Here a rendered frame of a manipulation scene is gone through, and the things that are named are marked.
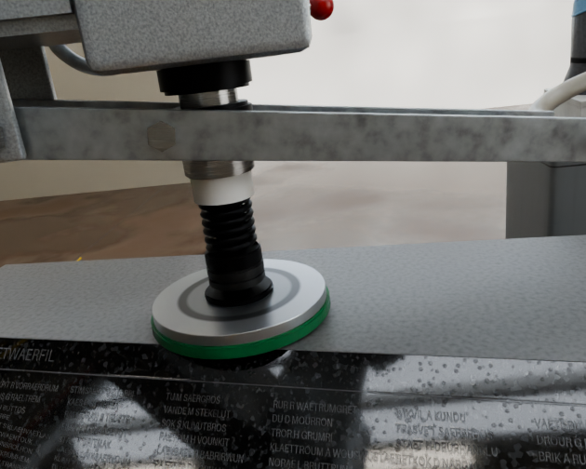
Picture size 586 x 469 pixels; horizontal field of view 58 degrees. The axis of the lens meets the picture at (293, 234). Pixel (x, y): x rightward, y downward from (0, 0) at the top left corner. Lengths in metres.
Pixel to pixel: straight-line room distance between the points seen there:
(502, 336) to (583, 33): 1.28
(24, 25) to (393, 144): 0.36
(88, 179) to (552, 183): 5.22
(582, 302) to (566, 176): 0.99
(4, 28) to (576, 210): 1.47
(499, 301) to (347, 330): 0.18
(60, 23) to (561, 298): 0.59
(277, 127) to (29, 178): 6.01
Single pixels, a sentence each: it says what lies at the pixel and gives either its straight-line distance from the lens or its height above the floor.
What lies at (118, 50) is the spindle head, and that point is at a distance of 0.49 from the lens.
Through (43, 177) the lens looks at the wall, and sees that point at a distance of 6.42.
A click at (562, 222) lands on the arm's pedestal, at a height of 0.63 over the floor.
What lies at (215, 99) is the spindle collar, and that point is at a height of 1.12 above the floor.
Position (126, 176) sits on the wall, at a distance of 6.01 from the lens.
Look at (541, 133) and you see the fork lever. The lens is 0.66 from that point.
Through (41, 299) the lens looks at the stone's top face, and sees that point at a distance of 0.87.
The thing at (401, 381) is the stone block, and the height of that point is 0.84.
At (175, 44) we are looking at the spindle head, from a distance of 0.49.
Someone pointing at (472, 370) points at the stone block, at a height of 0.85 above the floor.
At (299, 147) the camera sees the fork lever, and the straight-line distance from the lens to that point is 0.55.
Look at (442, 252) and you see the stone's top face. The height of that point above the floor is 0.86.
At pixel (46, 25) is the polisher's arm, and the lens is 0.53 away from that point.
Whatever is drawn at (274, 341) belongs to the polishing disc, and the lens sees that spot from 0.57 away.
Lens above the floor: 1.16
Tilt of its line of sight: 19 degrees down
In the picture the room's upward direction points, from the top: 7 degrees counter-clockwise
